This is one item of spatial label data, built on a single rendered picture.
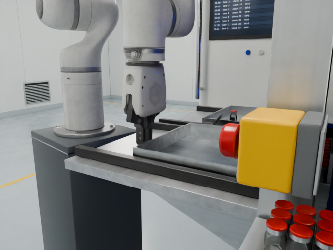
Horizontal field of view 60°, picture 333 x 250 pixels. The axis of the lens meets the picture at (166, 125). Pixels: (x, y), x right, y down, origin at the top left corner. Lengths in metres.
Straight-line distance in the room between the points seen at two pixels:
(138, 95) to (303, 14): 0.32
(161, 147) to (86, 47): 0.38
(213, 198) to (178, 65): 6.33
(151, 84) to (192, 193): 0.23
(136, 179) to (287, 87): 0.30
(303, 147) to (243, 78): 1.17
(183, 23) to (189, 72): 6.01
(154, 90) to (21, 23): 5.86
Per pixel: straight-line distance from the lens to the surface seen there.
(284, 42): 0.37
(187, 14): 0.62
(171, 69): 6.83
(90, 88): 0.88
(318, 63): 0.37
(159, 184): 0.50
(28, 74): 6.39
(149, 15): 0.56
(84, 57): 0.88
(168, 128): 0.83
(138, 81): 0.55
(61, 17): 0.87
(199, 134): 0.78
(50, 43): 6.72
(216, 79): 1.49
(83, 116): 0.89
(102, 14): 0.91
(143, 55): 0.56
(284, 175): 0.30
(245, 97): 1.44
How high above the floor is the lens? 1.09
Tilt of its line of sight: 13 degrees down
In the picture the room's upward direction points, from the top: straight up
